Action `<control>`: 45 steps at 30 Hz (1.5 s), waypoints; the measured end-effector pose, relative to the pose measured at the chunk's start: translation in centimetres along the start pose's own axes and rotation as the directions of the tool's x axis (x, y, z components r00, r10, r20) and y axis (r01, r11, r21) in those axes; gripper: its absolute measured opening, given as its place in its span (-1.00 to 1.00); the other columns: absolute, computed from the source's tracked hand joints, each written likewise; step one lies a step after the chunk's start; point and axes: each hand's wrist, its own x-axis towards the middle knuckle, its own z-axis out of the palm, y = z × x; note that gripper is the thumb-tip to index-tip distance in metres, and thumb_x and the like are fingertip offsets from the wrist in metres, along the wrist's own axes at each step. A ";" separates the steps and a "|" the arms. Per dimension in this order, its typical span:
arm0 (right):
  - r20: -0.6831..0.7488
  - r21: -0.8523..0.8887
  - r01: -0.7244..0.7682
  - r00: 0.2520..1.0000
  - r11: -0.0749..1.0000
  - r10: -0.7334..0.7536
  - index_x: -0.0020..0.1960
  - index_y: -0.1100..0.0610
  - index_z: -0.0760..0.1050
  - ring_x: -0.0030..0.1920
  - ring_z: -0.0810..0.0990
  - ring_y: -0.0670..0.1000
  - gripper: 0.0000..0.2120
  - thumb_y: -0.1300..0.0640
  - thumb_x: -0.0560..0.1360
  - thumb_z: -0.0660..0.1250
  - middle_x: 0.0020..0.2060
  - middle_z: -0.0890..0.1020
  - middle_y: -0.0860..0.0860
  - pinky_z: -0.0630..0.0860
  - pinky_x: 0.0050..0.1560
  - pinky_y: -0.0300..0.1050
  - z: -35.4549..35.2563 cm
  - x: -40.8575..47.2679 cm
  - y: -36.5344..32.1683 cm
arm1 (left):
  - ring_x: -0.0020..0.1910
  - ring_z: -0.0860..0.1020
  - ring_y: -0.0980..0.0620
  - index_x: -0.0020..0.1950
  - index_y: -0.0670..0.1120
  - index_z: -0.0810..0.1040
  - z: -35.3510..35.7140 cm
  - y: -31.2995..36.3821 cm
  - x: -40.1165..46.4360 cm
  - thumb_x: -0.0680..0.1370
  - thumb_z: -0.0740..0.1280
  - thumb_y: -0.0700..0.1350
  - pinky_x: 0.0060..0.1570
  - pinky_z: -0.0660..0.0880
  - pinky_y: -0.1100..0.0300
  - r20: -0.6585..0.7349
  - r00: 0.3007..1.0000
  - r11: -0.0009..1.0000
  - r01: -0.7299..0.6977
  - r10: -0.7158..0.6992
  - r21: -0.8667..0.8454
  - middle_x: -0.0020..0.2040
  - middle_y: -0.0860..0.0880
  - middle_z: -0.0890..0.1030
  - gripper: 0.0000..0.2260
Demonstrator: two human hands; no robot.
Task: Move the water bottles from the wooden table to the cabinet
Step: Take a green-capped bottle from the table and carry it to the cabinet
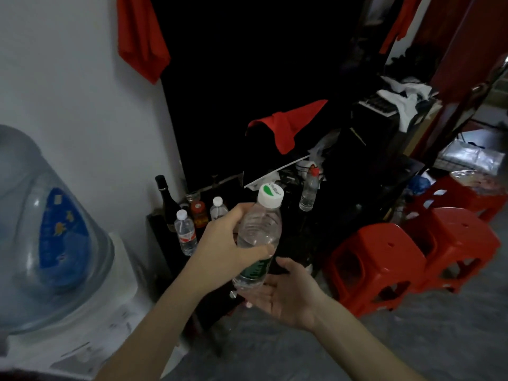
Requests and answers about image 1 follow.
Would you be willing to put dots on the tan cardboard box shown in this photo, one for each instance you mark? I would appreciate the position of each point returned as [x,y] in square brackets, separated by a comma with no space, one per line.
[422,130]

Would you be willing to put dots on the colourful snack packet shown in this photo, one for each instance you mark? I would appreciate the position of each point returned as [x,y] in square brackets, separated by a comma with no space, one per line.
[476,180]

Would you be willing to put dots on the dark red upright panel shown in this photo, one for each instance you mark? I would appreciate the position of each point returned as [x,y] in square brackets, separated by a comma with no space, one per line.
[468,47]

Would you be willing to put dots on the green label water bottle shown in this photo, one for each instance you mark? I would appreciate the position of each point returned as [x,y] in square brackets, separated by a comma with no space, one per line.
[260,230]

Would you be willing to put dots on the clear bottle red cap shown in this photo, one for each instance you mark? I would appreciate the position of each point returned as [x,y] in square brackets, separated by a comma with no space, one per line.
[308,192]

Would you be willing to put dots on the blue water jug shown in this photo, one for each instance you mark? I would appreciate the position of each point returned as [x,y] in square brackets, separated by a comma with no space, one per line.
[47,242]

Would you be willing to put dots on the white water dispenser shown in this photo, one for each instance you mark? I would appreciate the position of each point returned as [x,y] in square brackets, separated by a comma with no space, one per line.
[99,321]

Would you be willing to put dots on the black speaker box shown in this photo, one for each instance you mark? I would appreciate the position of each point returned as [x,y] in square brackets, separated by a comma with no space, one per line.
[369,138]

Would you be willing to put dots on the person's left forearm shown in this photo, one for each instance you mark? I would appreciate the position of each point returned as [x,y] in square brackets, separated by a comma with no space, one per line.
[151,341]

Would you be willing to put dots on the person's right hand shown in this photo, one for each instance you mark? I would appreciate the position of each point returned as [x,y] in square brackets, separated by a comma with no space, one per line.
[293,301]

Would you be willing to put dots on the person's right forearm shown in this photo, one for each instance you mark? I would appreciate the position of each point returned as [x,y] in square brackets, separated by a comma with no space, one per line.
[357,345]

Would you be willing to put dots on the white paper sheets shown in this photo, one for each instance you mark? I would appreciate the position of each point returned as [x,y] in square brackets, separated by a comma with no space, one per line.
[258,182]

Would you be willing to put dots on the red plastic stool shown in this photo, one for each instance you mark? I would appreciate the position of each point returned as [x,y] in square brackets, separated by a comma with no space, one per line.
[460,196]
[456,230]
[377,246]

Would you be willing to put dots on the orange lid jar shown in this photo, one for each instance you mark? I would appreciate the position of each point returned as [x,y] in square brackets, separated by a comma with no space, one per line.
[199,216]

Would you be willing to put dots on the black television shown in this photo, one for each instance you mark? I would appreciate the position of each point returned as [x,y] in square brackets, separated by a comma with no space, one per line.
[238,75]

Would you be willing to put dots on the red hanging cloth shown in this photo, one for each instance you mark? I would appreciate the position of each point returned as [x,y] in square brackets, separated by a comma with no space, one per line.
[141,35]

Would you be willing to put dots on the small blue plastic bag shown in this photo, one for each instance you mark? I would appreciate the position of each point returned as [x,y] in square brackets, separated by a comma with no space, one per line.
[419,184]

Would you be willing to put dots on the dark wine bottle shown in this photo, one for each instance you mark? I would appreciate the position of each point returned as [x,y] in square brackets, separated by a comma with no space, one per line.
[168,206]

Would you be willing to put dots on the red hanging garment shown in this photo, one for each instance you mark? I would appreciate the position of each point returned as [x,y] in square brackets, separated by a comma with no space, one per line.
[401,23]

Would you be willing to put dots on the white crumpled cloth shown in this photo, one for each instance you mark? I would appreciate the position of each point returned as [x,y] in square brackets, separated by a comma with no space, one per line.
[406,105]

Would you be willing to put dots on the red label water bottle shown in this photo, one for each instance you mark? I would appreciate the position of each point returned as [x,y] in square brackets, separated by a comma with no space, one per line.
[218,210]
[185,234]

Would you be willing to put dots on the silver foil bags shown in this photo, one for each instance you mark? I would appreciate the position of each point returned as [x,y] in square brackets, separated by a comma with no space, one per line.
[468,156]

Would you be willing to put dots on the person's left hand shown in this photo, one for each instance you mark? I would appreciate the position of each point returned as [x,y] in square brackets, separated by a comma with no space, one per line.
[218,253]

